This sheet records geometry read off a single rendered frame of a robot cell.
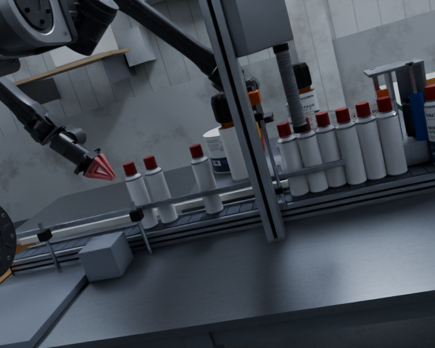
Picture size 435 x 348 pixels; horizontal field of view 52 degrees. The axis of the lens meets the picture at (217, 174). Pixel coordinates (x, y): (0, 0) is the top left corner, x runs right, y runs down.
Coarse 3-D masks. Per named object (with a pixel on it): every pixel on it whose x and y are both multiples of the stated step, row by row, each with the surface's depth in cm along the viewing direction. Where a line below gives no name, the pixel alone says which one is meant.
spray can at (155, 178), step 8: (144, 160) 128; (152, 160) 128; (152, 168) 129; (160, 168) 130; (152, 176) 128; (160, 176) 129; (152, 184) 129; (160, 184) 129; (152, 192) 130; (160, 192) 130; (168, 192) 132; (160, 208) 131; (168, 208) 131; (160, 216) 133; (168, 216) 132; (176, 216) 133
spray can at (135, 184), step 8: (128, 168) 128; (128, 176) 129; (136, 176) 129; (128, 184) 129; (136, 184) 129; (144, 184) 131; (136, 192) 129; (144, 192) 131; (136, 200) 130; (144, 200) 131; (152, 208) 133; (144, 216) 131; (152, 216) 132; (144, 224) 132; (152, 224) 132
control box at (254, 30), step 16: (224, 0) 96; (240, 0) 95; (256, 0) 99; (272, 0) 102; (224, 16) 98; (240, 16) 95; (256, 16) 99; (272, 16) 102; (288, 16) 106; (240, 32) 97; (256, 32) 99; (272, 32) 102; (288, 32) 106; (240, 48) 98; (256, 48) 99
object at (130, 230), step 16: (400, 176) 116; (288, 192) 129; (336, 192) 118; (224, 208) 131; (240, 208) 128; (256, 208) 124; (160, 224) 134; (176, 224) 130; (64, 240) 147; (80, 240) 142; (16, 256) 146
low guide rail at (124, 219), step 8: (288, 184) 128; (232, 192) 132; (240, 192) 131; (248, 192) 131; (200, 200) 134; (224, 200) 133; (176, 208) 136; (184, 208) 136; (128, 216) 140; (88, 224) 143; (96, 224) 143; (104, 224) 142; (112, 224) 142; (56, 232) 146; (64, 232) 146; (72, 232) 145; (80, 232) 145; (24, 240) 150; (32, 240) 149
